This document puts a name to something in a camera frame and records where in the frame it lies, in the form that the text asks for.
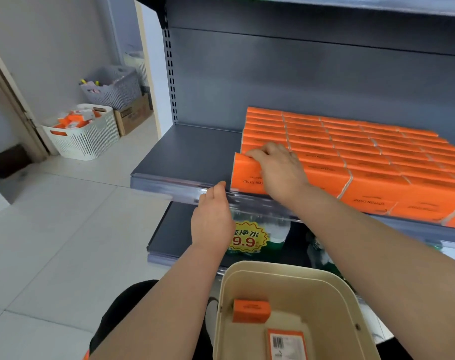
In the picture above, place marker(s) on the person's right hand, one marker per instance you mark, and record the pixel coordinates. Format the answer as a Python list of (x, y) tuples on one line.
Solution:
[(282, 172)]

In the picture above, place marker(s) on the person's left hand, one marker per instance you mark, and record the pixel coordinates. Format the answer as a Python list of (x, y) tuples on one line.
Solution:
[(211, 221)]

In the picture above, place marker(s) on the person's right fingers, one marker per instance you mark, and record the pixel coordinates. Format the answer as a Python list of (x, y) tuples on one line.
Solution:
[(256, 153)]

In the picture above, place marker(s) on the person's left thumb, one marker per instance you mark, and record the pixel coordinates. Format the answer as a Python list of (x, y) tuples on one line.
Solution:
[(220, 190)]

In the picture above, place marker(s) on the orange tissue packet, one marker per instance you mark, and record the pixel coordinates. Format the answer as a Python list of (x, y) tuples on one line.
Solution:
[(251, 311), (246, 176)]

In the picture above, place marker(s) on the person's left forearm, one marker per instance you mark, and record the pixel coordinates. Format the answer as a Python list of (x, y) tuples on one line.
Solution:
[(163, 307)]

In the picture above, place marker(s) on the person's right forearm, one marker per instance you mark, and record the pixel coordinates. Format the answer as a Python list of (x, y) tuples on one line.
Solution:
[(381, 266)]

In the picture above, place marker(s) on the yellow starburst price sticker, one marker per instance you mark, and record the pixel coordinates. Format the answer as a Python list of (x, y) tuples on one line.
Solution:
[(248, 238)]

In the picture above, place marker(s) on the green white water bottle pack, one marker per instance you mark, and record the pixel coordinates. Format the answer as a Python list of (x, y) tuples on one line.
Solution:
[(278, 234), (319, 254)]

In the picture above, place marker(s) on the grey metal shelf unit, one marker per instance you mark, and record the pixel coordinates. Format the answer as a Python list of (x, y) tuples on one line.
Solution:
[(272, 71)]

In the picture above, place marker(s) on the brown cardboard box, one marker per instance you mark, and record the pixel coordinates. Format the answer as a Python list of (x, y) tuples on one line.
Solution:
[(133, 114)]

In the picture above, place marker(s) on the rows of orange tissue packs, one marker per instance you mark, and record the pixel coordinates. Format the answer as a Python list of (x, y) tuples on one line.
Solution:
[(374, 168)]

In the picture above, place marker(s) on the white slotted plastic basket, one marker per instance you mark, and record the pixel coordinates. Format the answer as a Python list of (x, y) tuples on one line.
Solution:
[(86, 136)]

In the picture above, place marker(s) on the grey slotted plastic basket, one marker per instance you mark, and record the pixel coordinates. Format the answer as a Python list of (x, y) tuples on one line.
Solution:
[(116, 88)]

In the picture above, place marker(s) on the cream plastic basket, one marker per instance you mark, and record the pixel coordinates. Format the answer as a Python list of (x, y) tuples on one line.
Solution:
[(325, 292)]

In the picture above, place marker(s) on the tall white slotted basket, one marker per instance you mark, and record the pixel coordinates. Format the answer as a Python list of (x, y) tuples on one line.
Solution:
[(137, 67)]

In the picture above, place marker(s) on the person's black trouser leg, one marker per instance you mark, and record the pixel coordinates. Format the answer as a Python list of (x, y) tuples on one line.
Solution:
[(126, 314)]

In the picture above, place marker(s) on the pile of orange white packets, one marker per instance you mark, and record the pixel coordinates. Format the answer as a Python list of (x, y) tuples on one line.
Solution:
[(75, 119)]

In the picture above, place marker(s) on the orange packet with barcode label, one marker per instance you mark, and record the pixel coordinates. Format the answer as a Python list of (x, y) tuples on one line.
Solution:
[(286, 344)]

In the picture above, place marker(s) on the wooden door frame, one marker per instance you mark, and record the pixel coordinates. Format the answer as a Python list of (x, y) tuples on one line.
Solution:
[(13, 104)]

